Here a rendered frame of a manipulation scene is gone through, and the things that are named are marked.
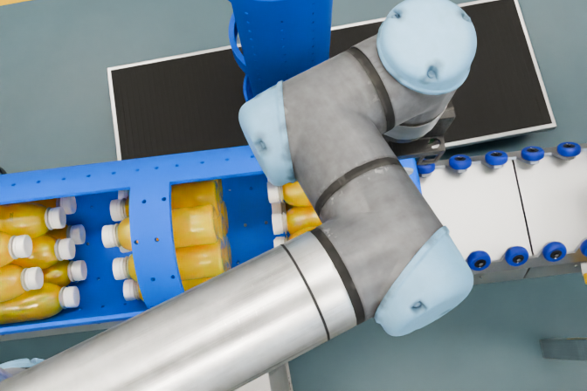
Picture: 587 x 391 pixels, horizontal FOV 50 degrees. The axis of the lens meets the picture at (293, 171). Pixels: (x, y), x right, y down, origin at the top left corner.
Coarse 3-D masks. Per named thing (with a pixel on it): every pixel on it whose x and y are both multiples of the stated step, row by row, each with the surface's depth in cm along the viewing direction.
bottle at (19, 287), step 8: (8, 264) 112; (16, 264) 113; (0, 272) 110; (8, 272) 110; (16, 272) 111; (24, 272) 112; (0, 280) 109; (8, 280) 110; (16, 280) 110; (24, 280) 111; (0, 288) 109; (8, 288) 110; (16, 288) 110; (24, 288) 111; (0, 296) 110; (8, 296) 110; (16, 296) 111
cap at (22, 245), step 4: (20, 236) 109; (24, 236) 109; (28, 236) 110; (16, 240) 108; (20, 240) 108; (24, 240) 108; (28, 240) 110; (16, 244) 108; (20, 244) 107; (24, 244) 108; (28, 244) 110; (16, 248) 107; (20, 248) 107; (24, 248) 108; (28, 248) 109; (16, 252) 108; (20, 252) 108; (24, 252) 108; (28, 252) 109; (16, 256) 108; (20, 256) 108; (24, 256) 108; (28, 256) 109
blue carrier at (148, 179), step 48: (0, 192) 106; (48, 192) 105; (96, 192) 105; (144, 192) 103; (240, 192) 127; (96, 240) 128; (144, 240) 101; (240, 240) 128; (96, 288) 124; (144, 288) 103
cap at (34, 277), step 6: (30, 270) 112; (36, 270) 112; (30, 276) 111; (36, 276) 111; (42, 276) 114; (30, 282) 111; (36, 282) 111; (42, 282) 114; (30, 288) 112; (36, 288) 112
